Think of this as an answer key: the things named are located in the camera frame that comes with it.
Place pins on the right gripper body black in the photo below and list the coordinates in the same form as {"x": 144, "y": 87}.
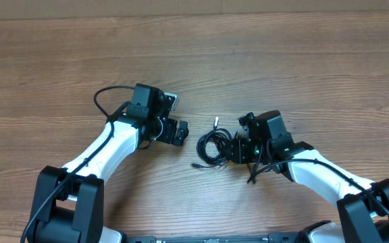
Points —
{"x": 247, "y": 152}

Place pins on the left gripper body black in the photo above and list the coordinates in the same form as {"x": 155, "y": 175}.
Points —
{"x": 166, "y": 133}

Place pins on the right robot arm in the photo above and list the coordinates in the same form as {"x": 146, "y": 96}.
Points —
{"x": 362, "y": 204}

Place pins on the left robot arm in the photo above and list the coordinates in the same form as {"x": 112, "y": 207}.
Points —
{"x": 68, "y": 203}

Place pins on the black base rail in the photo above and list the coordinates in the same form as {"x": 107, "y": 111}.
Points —
{"x": 274, "y": 237}

